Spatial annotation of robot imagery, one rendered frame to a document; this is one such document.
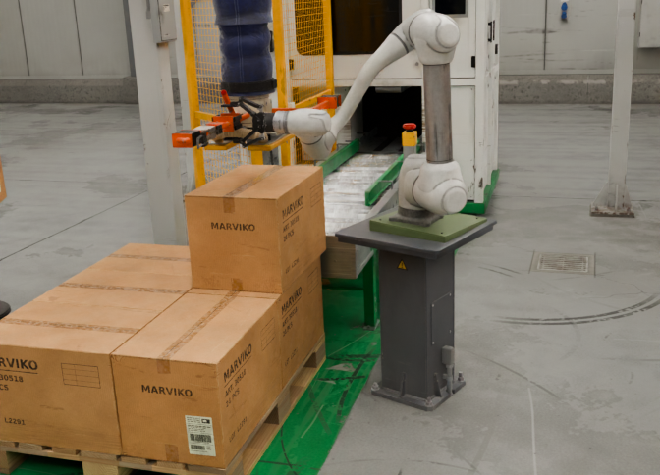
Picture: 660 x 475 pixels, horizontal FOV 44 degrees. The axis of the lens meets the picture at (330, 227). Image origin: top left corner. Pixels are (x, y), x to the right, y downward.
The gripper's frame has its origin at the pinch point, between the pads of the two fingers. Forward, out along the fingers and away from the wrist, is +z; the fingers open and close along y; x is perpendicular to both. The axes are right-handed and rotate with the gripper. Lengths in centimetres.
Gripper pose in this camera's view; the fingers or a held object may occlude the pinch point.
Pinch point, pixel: (226, 122)
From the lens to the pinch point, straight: 323.2
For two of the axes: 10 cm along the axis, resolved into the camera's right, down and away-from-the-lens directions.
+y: 0.4, 9.6, 2.8
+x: 2.6, -2.8, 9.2
